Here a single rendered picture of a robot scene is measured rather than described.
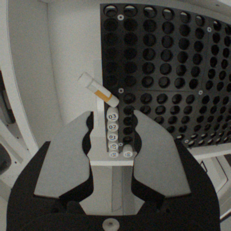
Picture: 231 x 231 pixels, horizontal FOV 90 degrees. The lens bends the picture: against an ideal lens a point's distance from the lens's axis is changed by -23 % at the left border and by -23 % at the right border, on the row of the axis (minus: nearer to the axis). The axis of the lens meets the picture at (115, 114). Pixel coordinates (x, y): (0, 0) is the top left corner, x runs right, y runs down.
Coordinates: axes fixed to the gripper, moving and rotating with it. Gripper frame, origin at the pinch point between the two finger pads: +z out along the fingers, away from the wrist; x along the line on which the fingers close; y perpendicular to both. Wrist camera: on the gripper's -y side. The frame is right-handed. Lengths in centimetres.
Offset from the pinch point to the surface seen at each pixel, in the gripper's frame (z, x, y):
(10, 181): 19, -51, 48
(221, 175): 2.0, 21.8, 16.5
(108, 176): 94, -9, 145
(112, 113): 2.5, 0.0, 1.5
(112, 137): 2.5, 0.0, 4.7
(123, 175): 61, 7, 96
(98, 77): 8.9, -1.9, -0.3
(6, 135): 18.2, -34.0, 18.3
